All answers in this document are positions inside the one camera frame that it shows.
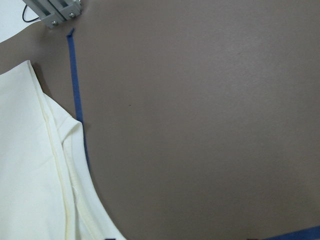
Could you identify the aluminium frame post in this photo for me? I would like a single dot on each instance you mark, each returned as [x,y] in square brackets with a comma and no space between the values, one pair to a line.
[55,12]

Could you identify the cream long-sleeve cat shirt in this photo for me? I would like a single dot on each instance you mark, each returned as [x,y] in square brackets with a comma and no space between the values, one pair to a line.
[46,190]

